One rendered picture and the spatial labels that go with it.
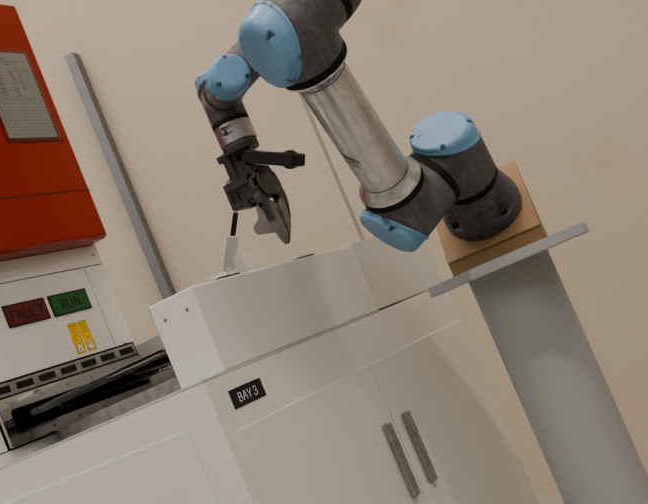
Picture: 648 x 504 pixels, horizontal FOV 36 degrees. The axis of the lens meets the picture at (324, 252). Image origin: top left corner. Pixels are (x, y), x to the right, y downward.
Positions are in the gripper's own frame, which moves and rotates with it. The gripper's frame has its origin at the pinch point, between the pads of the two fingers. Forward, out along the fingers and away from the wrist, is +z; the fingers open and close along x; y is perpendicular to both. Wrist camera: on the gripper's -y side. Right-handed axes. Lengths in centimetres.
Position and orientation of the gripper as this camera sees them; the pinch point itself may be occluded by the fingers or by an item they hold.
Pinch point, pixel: (288, 236)
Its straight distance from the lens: 192.6
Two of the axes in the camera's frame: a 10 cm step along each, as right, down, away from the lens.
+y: -7.9, 3.8, 4.8
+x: -4.8, 1.2, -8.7
